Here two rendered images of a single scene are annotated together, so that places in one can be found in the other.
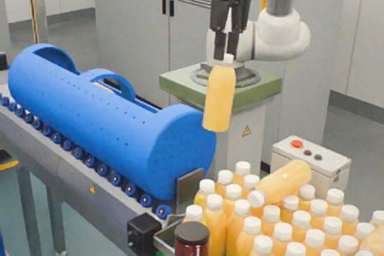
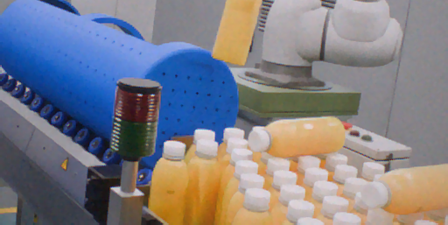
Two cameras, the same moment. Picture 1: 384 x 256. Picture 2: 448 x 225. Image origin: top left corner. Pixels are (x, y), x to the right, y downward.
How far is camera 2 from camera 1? 0.52 m
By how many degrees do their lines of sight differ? 15
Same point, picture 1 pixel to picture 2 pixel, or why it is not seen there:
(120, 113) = (115, 46)
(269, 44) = (345, 36)
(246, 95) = (305, 100)
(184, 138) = (191, 84)
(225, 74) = not seen: outside the picture
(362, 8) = not seen: outside the picture
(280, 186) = (295, 130)
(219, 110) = (234, 31)
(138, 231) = (99, 176)
